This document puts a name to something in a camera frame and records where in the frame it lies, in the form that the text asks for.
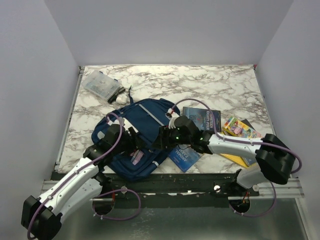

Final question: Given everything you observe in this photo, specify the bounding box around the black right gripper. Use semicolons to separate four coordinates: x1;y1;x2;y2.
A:
150;124;193;150

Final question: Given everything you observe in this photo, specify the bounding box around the Animal Farm book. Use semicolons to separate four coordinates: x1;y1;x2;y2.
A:
168;145;203;173

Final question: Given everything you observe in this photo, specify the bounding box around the blue picture book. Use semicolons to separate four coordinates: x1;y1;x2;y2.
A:
242;157;257;167

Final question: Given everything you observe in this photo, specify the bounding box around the colourful children's book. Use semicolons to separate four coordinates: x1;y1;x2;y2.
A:
222;116;261;139

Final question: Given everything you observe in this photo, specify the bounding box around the navy blue student backpack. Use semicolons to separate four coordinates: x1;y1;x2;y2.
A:
91;98;174;182

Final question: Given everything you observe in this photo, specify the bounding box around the black mounting base plate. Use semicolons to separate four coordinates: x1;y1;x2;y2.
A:
93;173;262;209

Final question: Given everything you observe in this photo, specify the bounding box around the yellow notebook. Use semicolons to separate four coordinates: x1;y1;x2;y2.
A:
220;153;250;168

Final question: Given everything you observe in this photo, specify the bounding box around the white cylindrical object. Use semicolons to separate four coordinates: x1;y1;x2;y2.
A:
115;95;128;105

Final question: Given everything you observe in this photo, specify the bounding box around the aluminium extrusion rail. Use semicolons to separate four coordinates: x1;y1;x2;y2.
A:
40;177;305;199

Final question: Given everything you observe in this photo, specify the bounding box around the Nineteen Eighty-Four book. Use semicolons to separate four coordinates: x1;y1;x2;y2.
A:
182;106;222;133

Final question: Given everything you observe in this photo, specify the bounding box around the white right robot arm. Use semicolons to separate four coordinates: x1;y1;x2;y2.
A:
152;116;296;196

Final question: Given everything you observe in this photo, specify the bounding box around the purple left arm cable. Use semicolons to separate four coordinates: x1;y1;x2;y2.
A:
26;112;142;240

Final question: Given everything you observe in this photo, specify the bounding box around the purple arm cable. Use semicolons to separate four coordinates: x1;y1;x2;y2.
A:
26;112;142;240
166;98;302;218

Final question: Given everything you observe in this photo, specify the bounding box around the purple highlighter marker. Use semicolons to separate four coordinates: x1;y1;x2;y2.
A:
131;150;144;166

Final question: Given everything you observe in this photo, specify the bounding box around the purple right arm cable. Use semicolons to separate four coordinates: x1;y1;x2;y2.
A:
166;98;302;218

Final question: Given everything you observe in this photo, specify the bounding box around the clear plastic organiser box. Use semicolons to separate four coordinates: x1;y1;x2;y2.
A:
81;70;122;101

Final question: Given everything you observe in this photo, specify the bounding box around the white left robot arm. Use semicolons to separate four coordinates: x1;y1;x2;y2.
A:
21;124;146;240

